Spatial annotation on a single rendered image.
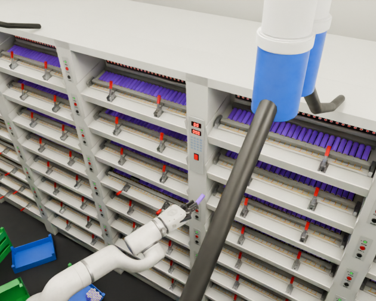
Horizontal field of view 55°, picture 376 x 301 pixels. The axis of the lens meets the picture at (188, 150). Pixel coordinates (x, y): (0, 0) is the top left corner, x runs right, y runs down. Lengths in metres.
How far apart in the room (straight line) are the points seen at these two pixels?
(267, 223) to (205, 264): 1.19
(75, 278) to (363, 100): 1.11
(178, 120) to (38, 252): 1.94
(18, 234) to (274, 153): 2.46
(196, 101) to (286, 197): 0.51
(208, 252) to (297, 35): 0.26
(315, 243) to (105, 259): 0.83
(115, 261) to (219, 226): 1.00
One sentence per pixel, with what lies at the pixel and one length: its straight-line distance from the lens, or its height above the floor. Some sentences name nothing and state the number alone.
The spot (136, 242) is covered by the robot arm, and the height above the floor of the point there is 1.18.
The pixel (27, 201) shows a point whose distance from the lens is 3.30.
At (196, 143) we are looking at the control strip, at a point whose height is 1.44.
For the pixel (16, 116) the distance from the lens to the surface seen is 2.53.
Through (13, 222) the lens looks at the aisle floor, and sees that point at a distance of 3.45.
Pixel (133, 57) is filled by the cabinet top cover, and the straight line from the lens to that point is 1.49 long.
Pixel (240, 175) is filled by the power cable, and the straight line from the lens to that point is 0.43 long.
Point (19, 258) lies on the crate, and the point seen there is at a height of 0.00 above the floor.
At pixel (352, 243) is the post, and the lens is 1.49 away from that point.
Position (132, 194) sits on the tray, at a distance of 2.01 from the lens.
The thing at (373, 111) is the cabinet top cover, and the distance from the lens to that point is 1.22.
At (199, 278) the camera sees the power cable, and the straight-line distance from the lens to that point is 0.44.
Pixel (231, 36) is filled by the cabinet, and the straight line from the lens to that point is 1.69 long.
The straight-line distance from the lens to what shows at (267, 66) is 0.44.
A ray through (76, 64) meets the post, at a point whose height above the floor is 1.63.
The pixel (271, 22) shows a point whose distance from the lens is 0.43.
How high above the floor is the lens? 2.31
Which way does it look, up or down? 37 degrees down
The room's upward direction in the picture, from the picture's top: 1 degrees counter-clockwise
